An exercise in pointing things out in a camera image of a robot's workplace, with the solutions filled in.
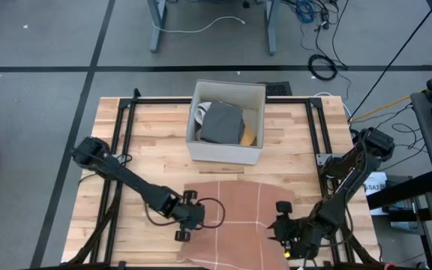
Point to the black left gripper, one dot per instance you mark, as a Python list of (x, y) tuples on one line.
[(191, 214)]

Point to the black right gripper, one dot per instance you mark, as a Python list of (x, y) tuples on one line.
[(298, 234)]

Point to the salmon pink towel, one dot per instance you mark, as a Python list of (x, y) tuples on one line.
[(238, 225)]

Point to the beige fabric storage box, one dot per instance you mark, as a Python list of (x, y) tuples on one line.
[(223, 153)]

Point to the grey waffle towel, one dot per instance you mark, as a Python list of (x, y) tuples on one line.
[(223, 123)]

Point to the yellow towel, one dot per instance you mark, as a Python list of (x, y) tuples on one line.
[(249, 137)]

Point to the white plaid towel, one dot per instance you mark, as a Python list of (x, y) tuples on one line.
[(201, 112)]

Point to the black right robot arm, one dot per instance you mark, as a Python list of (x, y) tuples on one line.
[(351, 180)]

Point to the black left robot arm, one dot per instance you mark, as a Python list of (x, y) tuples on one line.
[(133, 183)]

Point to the grey metal mounting plate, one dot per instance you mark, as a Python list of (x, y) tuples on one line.
[(323, 158)]

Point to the white printed paper sheet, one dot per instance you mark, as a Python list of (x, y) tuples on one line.
[(377, 185)]

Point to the black metal beam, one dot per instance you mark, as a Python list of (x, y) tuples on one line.
[(407, 191)]

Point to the black floor grille mat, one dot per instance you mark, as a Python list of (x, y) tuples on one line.
[(279, 89)]

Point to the grey desk leg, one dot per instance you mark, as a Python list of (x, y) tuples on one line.
[(156, 26), (272, 26)]

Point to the black metal table frame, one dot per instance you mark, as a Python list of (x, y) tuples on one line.
[(126, 120)]

